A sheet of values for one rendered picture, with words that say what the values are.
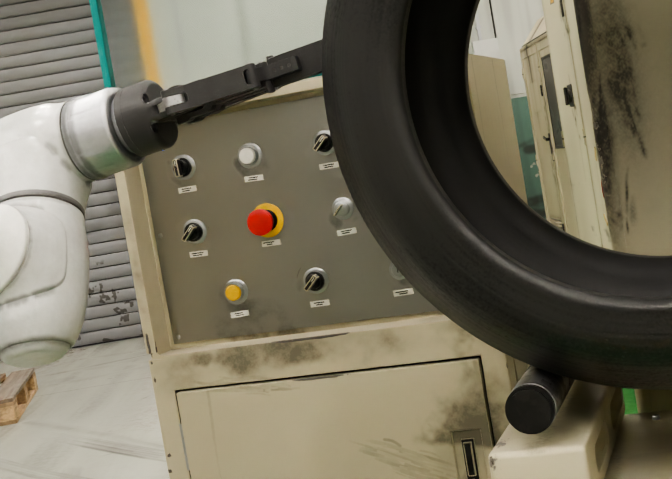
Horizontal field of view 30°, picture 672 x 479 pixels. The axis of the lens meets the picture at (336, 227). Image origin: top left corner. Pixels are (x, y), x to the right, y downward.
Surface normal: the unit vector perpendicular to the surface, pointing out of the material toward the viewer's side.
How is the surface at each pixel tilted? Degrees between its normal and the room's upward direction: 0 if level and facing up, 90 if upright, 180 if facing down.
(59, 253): 76
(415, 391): 90
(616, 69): 90
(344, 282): 90
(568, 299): 100
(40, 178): 70
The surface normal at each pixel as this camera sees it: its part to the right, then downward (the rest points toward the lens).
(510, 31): 0.00, 0.05
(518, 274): -0.37, 0.26
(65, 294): 0.76, -0.30
